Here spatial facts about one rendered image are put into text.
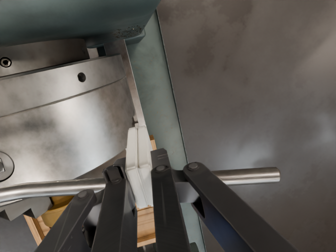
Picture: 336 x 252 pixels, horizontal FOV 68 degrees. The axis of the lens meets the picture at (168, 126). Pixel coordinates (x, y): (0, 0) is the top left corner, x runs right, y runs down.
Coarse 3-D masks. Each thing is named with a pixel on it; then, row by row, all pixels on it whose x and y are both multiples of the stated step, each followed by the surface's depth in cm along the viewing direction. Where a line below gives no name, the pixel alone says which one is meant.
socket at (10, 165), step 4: (0, 152) 24; (0, 156) 24; (4, 156) 24; (8, 156) 25; (4, 160) 25; (8, 160) 25; (12, 160) 25; (4, 164) 25; (8, 164) 25; (12, 164) 25; (4, 168) 25; (8, 168) 25; (12, 168) 25; (0, 172) 25; (4, 172) 25; (8, 172) 25; (12, 172) 25; (0, 176) 25; (4, 176) 25; (8, 176) 25
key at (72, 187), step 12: (252, 168) 19; (264, 168) 19; (276, 168) 18; (60, 180) 19; (72, 180) 19; (84, 180) 19; (96, 180) 19; (228, 180) 18; (240, 180) 18; (252, 180) 18; (264, 180) 18; (276, 180) 18; (0, 192) 18; (12, 192) 19; (24, 192) 19; (36, 192) 19; (48, 192) 19; (60, 192) 19; (72, 192) 19
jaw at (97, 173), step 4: (132, 120) 40; (132, 124) 39; (124, 152) 38; (116, 156) 39; (120, 156) 39; (124, 156) 39; (112, 160) 39; (104, 164) 39; (108, 164) 39; (112, 164) 39; (96, 168) 39; (100, 168) 39; (104, 168) 40; (92, 172) 39; (96, 172) 39; (100, 172) 39; (84, 176) 40; (88, 176) 40; (92, 176) 40; (96, 176) 40; (100, 176) 40
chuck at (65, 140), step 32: (96, 96) 29; (128, 96) 37; (0, 128) 24; (32, 128) 25; (64, 128) 27; (96, 128) 29; (128, 128) 35; (32, 160) 25; (64, 160) 27; (96, 160) 30
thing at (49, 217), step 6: (54, 198) 40; (60, 198) 40; (66, 198) 40; (54, 204) 40; (60, 204) 39; (66, 204) 39; (48, 210) 39; (54, 210) 39; (60, 210) 39; (42, 216) 40; (48, 216) 40; (54, 216) 39; (48, 222) 40; (54, 222) 40
